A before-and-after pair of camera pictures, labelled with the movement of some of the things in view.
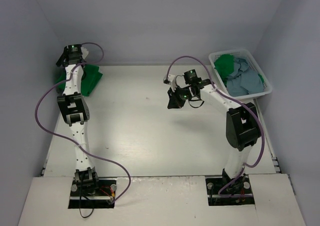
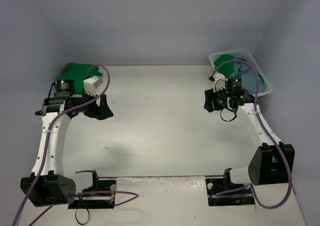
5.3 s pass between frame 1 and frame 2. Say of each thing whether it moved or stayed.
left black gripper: moved
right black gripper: moved
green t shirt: stayed
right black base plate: stayed
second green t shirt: stayed
